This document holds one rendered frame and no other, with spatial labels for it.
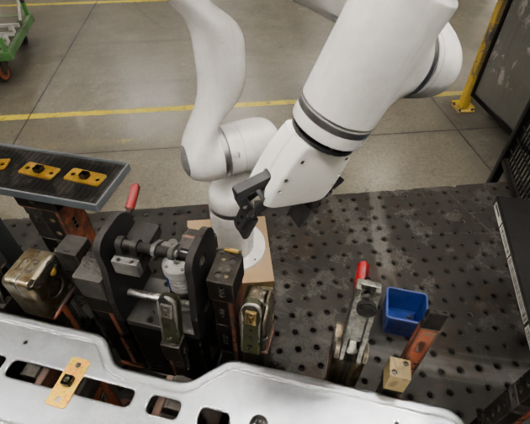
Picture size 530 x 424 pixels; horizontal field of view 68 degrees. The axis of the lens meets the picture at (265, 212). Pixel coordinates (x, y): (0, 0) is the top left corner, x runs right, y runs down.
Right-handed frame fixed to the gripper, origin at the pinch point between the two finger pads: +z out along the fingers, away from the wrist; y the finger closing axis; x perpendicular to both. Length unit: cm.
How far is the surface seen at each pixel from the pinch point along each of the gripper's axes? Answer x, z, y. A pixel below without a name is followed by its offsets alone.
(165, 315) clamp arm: -3.8, 29.4, 7.4
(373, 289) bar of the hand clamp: 12.5, 4.0, -13.0
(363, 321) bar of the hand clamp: 14.7, 10.7, -14.5
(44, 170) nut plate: -45, 32, 19
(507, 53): -107, 11, -272
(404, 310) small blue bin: 10, 42, -62
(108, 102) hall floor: -264, 173, -68
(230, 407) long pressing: 14.4, 31.1, 2.2
